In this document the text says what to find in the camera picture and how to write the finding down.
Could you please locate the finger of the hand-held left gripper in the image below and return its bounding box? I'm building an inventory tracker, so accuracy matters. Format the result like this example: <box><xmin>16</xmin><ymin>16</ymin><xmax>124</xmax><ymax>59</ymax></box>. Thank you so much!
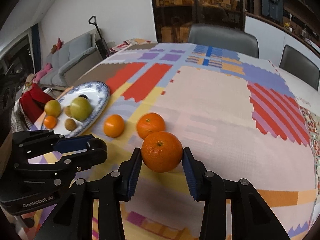
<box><xmin>14</xmin><ymin>148</ymin><xmax>108</xmax><ymax>173</ymax></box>
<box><xmin>12</xmin><ymin>129</ymin><xmax>97</xmax><ymax>164</ymax></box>

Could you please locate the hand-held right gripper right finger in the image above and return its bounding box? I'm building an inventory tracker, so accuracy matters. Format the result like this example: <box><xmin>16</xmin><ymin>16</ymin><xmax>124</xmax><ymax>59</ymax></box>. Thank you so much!
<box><xmin>182</xmin><ymin>147</ymin><xmax>292</xmax><ymax>240</ymax></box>

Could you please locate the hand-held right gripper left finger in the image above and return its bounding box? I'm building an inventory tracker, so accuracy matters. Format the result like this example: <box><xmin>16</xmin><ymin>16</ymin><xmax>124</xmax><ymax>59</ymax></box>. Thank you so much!
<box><xmin>37</xmin><ymin>147</ymin><xmax>143</xmax><ymax>240</ymax></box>

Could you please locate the small orange mandarin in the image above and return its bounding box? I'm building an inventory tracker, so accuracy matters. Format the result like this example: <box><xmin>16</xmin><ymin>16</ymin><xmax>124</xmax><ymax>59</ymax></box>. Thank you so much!
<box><xmin>44</xmin><ymin>115</ymin><xmax>58</xmax><ymax>128</ymax></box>

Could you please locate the green pear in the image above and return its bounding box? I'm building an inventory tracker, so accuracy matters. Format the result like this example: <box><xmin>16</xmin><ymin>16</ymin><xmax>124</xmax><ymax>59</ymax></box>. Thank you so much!
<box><xmin>70</xmin><ymin>97</ymin><xmax>92</xmax><ymax>121</ymax></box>

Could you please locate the deep orange mandarin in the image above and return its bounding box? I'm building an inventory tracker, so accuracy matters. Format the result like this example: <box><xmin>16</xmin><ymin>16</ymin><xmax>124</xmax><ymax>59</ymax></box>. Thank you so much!
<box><xmin>136</xmin><ymin>113</ymin><xmax>166</xmax><ymax>140</ymax></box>
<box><xmin>141</xmin><ymin>131</ymin><xmax>183</xmax><ymax>173</ymax></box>

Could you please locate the yellow-brown pear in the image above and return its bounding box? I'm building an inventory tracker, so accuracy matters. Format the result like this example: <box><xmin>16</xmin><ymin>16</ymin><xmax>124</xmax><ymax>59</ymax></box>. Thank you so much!
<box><xmin>44</xmin><ymin>100</ymin><xmax>62</xmax><ymax>118</ymax></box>

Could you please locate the light smooth orange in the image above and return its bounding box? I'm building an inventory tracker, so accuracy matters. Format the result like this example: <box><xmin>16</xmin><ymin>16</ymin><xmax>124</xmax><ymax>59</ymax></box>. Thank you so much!
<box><xmin>103</xmin><ymin>114</ymin><xmax>125</xmax><ymax>138</ymax></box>

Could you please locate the blue rimmed white plate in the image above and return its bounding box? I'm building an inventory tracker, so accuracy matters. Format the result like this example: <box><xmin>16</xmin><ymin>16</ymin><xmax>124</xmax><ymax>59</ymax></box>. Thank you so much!
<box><xmin>41</xmin><ymin>81</ymin><xmax>111</xmax><ymax>138</ymax></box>

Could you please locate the grey striped cloth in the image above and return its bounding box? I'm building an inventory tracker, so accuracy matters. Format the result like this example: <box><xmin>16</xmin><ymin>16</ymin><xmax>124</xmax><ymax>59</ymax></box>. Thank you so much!
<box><xmin>11</xmin><ymin>100</ymin><xmax>35</xmax><ymax>130</ymax></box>

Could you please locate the red jacket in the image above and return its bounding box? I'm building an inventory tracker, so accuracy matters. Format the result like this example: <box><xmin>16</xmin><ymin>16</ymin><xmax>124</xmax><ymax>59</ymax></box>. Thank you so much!
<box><xmin>19</xmin><ymin>83</ymin><xmax>53</xmax><ymax>124</ymax></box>

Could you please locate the pink plush toy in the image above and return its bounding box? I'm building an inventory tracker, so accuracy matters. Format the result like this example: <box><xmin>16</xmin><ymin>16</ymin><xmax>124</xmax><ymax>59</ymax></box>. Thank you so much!
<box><xmin>32</xmin><ymin>62</ymin><xmax>53</xmax><ymax>83</ymax></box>

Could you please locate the colourful patchwork tablecloth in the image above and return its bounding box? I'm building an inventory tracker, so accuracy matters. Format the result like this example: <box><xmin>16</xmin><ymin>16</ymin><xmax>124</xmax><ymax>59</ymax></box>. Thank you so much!
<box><xmin>32</xmin><ymin>42</ymin><xmax>318</xmax><ymax>240</ymax></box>

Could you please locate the grey sofa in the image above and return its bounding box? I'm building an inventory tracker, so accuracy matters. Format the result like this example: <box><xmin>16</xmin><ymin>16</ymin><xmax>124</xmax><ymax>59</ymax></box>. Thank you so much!
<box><xmin>32</xmin><ymin>32</ymin><xmax>105</xmax><ymax>92</ymax></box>

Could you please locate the red plush toy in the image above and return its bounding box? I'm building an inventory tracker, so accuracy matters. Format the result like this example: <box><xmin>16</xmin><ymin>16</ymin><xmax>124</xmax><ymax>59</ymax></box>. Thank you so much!
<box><xmin>51</xmin><ymin>38</ymin><xmax>63</xmax><ymax>54</ymax></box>

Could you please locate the mosaic patterned cloth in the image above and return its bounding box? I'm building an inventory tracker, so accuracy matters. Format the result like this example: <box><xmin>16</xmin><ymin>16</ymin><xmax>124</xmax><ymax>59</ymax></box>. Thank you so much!
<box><xmin>299</xmin><ymin>105</ymin><xmax>320</xmax><ymax>180</ymax></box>

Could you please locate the grey office chair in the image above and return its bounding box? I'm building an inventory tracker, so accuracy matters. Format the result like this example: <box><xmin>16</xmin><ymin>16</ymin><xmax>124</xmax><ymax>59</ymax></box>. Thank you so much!
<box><xmin>187</xmin><ymin>23</ymin><xmax>259</xmax><ymax>58</ymax></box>
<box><xmin>279</xmin><ymin>45</ymin><xmax>320</xmax><ymax>92</ymax></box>

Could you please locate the white base cabinet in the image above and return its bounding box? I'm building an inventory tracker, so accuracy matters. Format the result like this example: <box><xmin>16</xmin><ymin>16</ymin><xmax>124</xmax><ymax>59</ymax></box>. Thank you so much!
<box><xmin>244</xmin><ymin>14</ymin><xmax>320</xmax><ymax>75</ymax></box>

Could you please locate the dark glass cabinet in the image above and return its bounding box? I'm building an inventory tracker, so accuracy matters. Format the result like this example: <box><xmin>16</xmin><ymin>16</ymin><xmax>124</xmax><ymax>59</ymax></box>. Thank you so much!
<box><xmin>149</xmin><ymin>0</ymin><xmax>247</xmax><ymax>43</ymax></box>

